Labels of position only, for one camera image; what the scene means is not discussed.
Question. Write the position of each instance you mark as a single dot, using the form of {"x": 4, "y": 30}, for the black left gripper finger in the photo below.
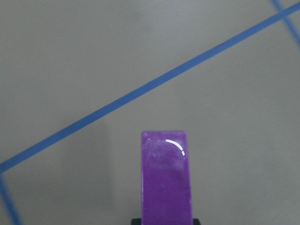
{"x": 138, "y": 221}

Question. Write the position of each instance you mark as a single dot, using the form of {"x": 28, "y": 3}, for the purple trapezoid block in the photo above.
{"x": 166, "y": 189}

